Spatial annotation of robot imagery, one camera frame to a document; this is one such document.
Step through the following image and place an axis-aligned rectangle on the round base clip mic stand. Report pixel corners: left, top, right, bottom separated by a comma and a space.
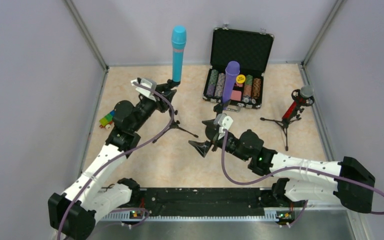
202, 100, 234, 142

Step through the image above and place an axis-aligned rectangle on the small tripod mic stand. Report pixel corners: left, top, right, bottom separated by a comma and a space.
152, 78, 200, 144

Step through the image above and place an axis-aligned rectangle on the cyan toy microphone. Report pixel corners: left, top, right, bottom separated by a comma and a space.
171, 25, 187, 83

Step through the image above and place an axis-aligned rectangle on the purple toy microphone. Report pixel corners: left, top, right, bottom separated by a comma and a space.
221, 61, 240, 110

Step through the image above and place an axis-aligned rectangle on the shock mount tripod mic stand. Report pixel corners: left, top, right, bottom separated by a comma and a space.
260, 85, 315, 151

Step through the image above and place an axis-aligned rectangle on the red glitter microphone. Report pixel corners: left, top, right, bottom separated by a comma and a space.
282, 85, 315, 122

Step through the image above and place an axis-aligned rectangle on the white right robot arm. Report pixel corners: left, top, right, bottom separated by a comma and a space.
189, 120, 376, 214

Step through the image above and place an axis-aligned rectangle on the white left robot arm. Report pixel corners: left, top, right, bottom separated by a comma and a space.
47, 78, 179, 240

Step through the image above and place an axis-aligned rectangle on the colourful toy block car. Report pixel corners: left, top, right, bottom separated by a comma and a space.
99, 110, 115, 130

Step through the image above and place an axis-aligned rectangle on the purple green chip stack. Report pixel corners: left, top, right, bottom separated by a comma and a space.
206, 69, 219, 96

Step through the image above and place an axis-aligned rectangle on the green red chip stack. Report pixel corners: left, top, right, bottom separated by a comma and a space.
242, 75, 253, 103

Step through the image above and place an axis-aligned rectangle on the yellow dealer chip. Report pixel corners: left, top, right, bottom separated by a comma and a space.
236, 74, 246, 84

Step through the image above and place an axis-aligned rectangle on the orange black chip stack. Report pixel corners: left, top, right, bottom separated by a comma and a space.
251, 78, 262, 101

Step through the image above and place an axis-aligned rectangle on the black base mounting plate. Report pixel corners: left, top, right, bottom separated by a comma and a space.
108, 187, 307, 218

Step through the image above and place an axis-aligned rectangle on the black poker chip case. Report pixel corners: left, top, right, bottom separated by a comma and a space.
202, 27, 275, 112

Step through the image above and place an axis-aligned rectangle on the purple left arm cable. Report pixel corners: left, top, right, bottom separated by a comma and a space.
56, 82, 176, 240

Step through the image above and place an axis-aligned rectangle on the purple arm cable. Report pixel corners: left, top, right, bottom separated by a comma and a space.
220, 129, 384, 229
56, 82, 176, 240

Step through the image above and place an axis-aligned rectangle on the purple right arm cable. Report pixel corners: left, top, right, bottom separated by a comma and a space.
220, 129, 384, 229

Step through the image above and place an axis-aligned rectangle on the aluminium front rail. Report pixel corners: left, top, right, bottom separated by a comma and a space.
99, 205, 295, 226

